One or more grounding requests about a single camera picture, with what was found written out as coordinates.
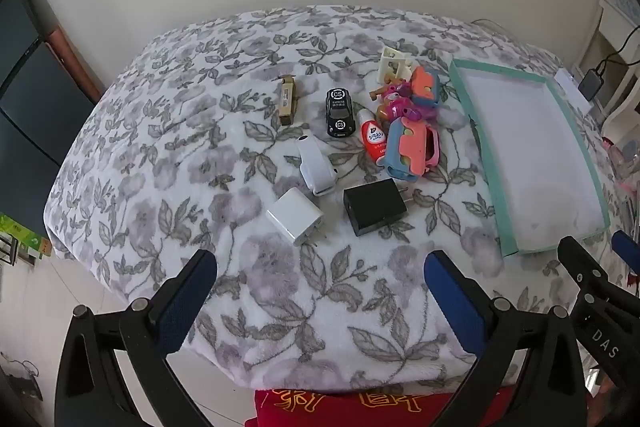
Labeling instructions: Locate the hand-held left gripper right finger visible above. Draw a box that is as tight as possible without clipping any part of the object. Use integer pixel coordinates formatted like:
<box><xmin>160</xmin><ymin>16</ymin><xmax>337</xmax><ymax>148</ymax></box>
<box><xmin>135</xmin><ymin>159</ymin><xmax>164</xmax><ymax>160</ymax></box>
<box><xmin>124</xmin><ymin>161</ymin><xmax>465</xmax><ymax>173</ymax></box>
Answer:
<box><xmin>423</xmin><ymin>250</ymin><xmax>588</xmax><ymax>427</ymax></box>

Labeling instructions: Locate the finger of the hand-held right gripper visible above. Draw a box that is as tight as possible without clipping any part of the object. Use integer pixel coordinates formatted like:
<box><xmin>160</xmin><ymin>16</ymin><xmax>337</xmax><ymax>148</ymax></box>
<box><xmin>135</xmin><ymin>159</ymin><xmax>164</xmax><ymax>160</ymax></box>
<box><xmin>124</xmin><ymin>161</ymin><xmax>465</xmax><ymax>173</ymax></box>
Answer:
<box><xmin>557</xmin><ymin>235</ymin><xmax>608</xmax><ymax>303</ymax></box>
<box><xmin>611</xmin><ymin>229</ymin><xmax>640</xmax><ymax>273</ymax></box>

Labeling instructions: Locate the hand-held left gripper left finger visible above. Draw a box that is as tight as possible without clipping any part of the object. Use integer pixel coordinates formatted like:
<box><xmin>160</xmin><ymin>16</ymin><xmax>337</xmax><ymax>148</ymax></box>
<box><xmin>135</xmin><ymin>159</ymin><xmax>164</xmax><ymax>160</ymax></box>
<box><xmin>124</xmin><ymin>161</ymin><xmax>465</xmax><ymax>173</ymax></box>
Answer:
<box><xmin>54</xmin><ymin>249</ymin><xmax>218</xmax><ymax>427</ymax></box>

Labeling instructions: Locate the black charger plug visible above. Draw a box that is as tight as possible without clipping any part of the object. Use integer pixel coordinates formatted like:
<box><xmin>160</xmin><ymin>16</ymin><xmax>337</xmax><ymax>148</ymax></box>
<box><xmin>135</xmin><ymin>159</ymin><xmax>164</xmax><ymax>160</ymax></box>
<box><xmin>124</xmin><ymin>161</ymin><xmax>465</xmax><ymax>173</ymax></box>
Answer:
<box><xmin>342</xmin><ymin>178</ymin><xmax>413</xmax><ymax>238</ymax></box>

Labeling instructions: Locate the white charger plug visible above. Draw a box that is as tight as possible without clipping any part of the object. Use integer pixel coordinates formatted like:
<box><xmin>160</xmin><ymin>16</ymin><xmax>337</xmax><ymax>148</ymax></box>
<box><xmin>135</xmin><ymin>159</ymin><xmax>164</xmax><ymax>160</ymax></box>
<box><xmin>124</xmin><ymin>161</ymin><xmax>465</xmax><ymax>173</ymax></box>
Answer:
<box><xmin>265</xmin><ymin>187</ymin><xmax>328</xmax><ymax>248</ymax></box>

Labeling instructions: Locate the red white glue bottle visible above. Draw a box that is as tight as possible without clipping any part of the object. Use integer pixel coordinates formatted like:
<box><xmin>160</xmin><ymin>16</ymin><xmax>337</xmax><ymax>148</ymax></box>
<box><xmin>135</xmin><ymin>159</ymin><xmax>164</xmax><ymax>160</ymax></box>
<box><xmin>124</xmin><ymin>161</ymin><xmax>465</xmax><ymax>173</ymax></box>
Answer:
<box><xmin>357</xmin><ymin>109</ymin><xmax>390</xmax><ymax>168</ymax></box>

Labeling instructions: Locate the white handheld device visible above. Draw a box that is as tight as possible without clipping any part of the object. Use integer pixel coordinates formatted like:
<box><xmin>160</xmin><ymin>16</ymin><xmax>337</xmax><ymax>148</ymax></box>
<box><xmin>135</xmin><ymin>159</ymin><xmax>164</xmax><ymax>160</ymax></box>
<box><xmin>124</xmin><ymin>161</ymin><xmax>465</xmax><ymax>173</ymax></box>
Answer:
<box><xmin>296</xmin><ymin>132</ymin><xmax>337</xmax><ymax>198</ymax></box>

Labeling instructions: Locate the pink toy watch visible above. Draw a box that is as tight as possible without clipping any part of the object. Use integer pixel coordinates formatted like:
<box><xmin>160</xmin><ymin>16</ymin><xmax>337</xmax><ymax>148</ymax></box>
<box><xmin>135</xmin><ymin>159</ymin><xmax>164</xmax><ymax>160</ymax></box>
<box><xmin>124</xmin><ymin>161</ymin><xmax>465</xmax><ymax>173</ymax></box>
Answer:
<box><xmin>387</xmin><ymin>96</ymin><xmax>441</xmax><ymax>122</ymax></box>

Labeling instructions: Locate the pink brown dog figure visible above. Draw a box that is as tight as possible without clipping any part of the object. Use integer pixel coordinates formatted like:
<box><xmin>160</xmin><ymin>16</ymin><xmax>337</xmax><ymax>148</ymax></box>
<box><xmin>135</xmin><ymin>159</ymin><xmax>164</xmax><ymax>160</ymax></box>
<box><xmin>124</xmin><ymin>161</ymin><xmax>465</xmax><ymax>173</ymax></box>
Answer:
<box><xmin>369</xmin><ymin>79</ymin><xmax>413</xmax><ymax>120</ymax></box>

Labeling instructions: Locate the small orange blue toy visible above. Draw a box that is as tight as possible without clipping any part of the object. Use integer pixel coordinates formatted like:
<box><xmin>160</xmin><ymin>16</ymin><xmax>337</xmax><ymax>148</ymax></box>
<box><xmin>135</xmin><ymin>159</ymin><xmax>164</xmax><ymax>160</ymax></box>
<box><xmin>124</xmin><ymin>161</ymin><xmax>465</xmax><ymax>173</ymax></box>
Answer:
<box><xmin>409</xmin><ymin>66</ymin><xmax>442</xmax><ymax>108</ymax></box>

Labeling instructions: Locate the black toy car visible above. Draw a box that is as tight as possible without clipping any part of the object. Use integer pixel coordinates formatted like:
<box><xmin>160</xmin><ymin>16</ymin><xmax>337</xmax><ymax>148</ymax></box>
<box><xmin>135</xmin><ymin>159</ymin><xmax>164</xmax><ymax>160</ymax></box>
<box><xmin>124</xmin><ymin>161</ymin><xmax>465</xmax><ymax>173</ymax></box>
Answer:
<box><xmin>325</xmin><ymin>87</ymin><xmax>357</xmax><ymax>139</ymax></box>

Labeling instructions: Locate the gold patterned lighter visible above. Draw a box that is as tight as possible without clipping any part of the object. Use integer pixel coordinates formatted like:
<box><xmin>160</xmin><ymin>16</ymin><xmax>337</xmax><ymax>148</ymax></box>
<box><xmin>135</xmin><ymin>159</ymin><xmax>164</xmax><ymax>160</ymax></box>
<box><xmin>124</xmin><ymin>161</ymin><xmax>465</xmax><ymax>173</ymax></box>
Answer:
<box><xmin>277</xmin><ymin>76</ymin><xmax>298</xmax><ymax>126</ymax></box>

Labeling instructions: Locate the cream hair clip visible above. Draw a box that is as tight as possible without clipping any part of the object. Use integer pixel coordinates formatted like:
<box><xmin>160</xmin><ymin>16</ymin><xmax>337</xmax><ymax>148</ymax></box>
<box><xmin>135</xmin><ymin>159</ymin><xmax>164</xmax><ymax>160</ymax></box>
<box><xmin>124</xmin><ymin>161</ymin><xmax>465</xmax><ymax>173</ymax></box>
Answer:
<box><xmin>376</xmin><ymin>47</ymin><xmax>416</xmax><ymax>84</ymax></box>

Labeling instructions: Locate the pile of colourful toys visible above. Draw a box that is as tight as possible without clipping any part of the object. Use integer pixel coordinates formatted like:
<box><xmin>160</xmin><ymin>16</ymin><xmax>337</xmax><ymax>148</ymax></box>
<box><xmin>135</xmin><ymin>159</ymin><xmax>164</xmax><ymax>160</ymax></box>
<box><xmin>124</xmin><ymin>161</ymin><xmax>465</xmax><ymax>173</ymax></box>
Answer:
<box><xmin>602</xmin><ymin>137</ymin><xmax>640</xmax><ymax>208</ymax></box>

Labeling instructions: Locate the grey floral blanket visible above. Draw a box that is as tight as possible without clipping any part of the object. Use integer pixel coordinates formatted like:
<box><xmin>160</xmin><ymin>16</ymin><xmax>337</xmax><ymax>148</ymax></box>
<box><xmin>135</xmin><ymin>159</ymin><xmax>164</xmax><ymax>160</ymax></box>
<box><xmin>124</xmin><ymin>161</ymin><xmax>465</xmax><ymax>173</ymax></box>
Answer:
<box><xmin>44</xmin><ymin>5</ymin><xmax>640</xmax><ymax>395</ymax></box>

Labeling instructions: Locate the red cloth with gold print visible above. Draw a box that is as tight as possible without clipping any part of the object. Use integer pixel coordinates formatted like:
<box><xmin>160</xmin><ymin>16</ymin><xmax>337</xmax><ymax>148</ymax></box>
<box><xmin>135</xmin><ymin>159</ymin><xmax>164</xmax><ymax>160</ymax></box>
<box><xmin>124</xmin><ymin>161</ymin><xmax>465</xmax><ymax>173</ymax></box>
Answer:
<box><xmin>254</xmin><ymin>387</ymin><xmax>516</xmax><ymax>427</ymax></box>

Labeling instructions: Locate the black power adapter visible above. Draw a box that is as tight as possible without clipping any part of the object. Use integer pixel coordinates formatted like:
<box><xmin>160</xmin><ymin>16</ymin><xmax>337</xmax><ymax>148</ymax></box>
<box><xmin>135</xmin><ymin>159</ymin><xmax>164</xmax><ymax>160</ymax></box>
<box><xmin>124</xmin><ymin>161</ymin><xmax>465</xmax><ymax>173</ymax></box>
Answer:
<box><xmin>578</xmin><ymin>68</ymin><xmax>604</xmax><ymax>102</ymax></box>

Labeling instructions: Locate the white power strip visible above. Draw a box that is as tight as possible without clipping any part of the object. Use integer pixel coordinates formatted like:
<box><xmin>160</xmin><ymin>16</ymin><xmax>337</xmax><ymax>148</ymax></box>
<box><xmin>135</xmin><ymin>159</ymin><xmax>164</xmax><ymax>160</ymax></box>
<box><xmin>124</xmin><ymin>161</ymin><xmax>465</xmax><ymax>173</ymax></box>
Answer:
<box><xmin>552</xmin><ymin>69</ymin><xmax>596</xmax><ymax>115</ymax></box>

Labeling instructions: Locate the green box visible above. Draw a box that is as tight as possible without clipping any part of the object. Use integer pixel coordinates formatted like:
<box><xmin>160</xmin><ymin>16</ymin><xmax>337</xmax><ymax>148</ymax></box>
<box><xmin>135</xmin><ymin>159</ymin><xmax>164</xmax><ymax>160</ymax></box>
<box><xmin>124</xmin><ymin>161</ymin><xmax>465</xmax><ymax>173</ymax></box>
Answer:
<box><xmin>0</xmin><ymin>212</ymin><xmax>53</xmax><ymax>260</ymax></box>

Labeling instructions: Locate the white shelf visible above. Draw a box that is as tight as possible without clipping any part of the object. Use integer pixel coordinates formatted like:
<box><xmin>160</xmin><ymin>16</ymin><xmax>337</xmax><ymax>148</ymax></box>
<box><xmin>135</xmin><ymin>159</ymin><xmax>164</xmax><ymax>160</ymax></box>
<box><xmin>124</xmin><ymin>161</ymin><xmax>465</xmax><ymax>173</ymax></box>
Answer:
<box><xmin>580</xmin><ymin>0</ymin><xmax>640</xmax><ymax>138</ymax></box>

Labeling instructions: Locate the dark cabinet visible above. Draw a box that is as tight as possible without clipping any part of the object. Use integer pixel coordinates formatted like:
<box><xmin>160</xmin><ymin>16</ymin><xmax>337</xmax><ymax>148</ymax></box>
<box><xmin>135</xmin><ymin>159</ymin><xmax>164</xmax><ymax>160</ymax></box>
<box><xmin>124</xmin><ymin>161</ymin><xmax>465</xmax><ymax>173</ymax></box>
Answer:
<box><xmin>0</xmin><ymin>0</ymin><xmax>103</xmax><ymax>238</ymax></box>

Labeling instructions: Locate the black cable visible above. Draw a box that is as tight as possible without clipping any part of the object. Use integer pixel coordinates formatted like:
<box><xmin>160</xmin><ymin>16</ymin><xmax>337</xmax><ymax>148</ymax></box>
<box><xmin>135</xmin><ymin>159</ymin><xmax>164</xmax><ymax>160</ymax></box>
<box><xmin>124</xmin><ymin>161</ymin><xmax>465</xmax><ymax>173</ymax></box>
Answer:
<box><xmin>595</xmin><ymin>24</ymin><xmax>640</xmax><ymax>72</ymax></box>

